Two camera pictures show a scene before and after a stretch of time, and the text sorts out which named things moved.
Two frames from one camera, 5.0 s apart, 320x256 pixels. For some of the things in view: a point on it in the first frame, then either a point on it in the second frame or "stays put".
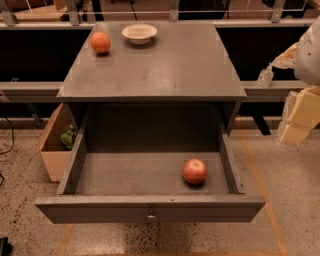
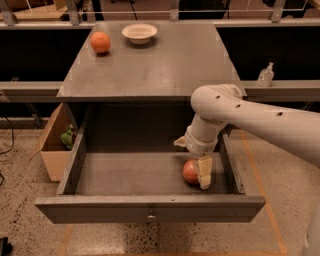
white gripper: x=308 y=58 to x=199 y=145
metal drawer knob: x=151 y=217 stays put
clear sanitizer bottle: x=265 y=77 stays put
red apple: x=194 y=171 stays put
